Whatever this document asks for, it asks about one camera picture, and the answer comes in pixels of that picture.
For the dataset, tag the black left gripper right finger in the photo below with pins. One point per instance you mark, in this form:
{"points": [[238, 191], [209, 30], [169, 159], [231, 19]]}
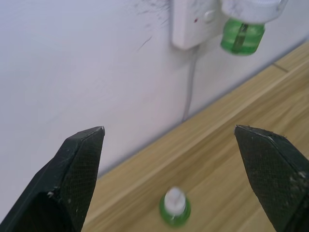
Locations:
{"points": [[272, 178]]}

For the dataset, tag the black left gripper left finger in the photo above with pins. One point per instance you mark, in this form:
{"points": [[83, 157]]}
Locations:
{"points": [[72, 178]]}

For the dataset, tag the green liquid bottle white cap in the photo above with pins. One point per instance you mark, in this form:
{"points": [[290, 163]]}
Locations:
{"points": [[175, 207]]}

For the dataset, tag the green liquid bottle in heater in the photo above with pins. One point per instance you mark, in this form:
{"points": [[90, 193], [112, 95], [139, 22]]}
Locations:
{"points": [[241, 38]]}

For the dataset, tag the white mosquito repellent heater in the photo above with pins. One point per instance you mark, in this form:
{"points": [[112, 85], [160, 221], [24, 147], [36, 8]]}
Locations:
{"points": [[251, 8]]}

